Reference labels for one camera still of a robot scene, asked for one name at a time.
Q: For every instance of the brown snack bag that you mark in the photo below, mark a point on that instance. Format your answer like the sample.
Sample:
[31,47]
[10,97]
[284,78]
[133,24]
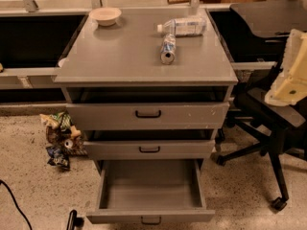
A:
[57,137]

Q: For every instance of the blue soda can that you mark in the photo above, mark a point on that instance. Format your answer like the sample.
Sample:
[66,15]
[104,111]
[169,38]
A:
[168,49]

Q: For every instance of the grey bottom drawer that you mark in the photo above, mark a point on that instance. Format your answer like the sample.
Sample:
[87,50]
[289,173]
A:
[150,192]

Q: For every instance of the black office chair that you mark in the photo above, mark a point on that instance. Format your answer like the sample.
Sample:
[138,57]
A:
[254,31]

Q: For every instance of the black handle at floor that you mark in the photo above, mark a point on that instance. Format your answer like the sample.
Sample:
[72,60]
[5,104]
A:
[74,221]

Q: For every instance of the grey top drawer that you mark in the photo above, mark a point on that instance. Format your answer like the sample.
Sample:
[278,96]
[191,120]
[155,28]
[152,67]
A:
[147,116]

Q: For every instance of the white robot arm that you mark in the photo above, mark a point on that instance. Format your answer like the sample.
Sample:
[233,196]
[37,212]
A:
[290,86]

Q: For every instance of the grey middle drawer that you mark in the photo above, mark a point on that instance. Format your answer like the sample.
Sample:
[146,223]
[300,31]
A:
[160,149]

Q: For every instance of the blue snack bag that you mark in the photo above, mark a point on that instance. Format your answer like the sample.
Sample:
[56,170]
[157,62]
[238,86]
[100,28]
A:
[58,157]

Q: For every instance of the green striped snack bag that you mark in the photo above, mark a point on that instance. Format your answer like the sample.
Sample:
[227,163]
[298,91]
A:
[61,120]

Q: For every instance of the clear plastic water bottle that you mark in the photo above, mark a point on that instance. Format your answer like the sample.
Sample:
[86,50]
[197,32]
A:
[185,26]

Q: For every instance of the grey drawer cabinet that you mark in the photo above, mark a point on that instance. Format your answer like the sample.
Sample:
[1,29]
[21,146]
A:
[121,64]

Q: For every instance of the grey drawer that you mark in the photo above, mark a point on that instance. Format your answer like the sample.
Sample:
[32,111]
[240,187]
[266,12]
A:
[160,149]
[147,116]
[150,192]

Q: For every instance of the white bowl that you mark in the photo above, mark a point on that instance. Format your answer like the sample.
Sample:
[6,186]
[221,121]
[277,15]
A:
[105,16]

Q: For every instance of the wooden stick on desk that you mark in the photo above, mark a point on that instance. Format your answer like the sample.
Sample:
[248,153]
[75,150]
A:
[177,1]

